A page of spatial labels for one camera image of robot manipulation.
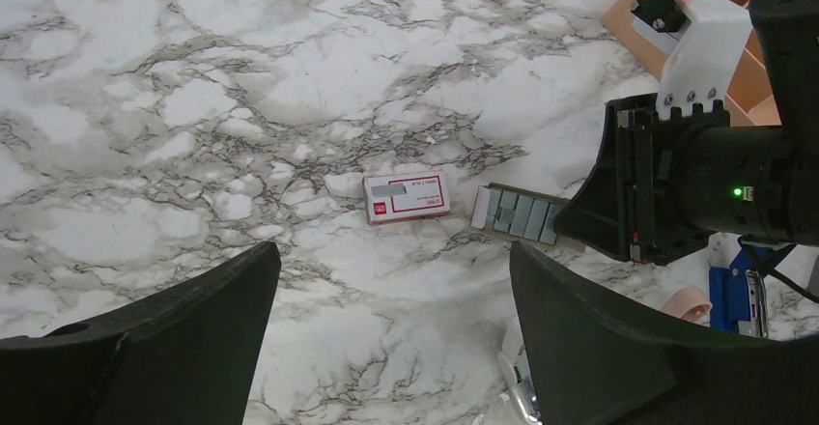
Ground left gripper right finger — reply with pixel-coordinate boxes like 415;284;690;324
509;241;818;424

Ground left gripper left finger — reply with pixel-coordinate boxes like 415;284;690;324
1;241;281;424

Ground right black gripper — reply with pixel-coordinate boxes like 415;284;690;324
554;0;818;262

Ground white stapler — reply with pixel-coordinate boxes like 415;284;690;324
496;317;542;425

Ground red white staple box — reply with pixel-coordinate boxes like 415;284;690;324
362;171;452;225

